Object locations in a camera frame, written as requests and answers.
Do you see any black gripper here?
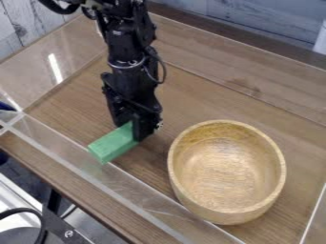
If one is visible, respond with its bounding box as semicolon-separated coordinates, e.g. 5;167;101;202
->
100;61;162;142

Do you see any green rectangular block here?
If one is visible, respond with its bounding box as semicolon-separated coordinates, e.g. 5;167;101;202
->
88;122;137;164

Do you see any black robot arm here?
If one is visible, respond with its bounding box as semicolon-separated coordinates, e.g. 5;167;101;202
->
39;0;167;141

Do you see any brown wooden bowl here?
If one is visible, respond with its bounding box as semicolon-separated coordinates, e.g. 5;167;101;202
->
167;120;286;225

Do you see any clear acrylic front barrier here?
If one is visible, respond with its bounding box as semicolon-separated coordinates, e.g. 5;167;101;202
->
0;92;244;244

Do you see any black table leg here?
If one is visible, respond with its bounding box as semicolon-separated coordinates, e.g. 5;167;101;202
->
47;190;63;214

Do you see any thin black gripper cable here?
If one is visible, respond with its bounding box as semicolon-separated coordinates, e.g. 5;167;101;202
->
143;47;168;85

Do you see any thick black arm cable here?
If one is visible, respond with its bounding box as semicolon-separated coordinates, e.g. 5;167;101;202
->
37;0;85;15

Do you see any black cable on floor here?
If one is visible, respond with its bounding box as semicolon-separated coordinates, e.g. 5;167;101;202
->
0;207;48;244

